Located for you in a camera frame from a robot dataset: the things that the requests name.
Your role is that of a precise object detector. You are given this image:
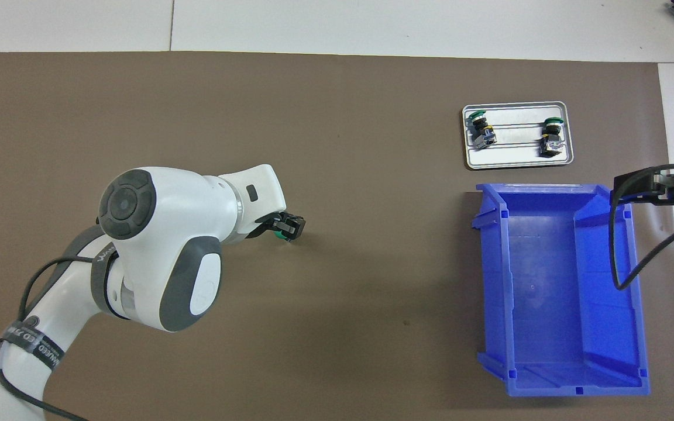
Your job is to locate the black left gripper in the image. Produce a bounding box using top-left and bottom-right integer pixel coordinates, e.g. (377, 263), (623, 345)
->
(248, 212), (306, 241)

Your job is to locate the grey metal tray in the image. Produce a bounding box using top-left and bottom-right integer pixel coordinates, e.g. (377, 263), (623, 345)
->
(462, 101), (575, 171)

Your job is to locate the blue plastic storage bin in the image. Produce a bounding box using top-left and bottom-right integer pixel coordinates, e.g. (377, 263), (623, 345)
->
(470, 182), (652, 398)

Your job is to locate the brown paper table mat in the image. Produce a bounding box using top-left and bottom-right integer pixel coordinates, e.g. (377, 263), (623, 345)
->
(0, 51), (674, 421)

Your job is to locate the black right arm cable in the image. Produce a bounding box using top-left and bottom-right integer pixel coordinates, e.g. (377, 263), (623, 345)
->
(609, 164), (674, 291)

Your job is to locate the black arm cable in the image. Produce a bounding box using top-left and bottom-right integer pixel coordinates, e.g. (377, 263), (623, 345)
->
(0, 254), (99, 421)
(609, 164), (674, 291)

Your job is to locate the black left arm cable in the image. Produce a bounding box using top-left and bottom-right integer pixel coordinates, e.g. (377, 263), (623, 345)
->
(0, 254), (99, 421)

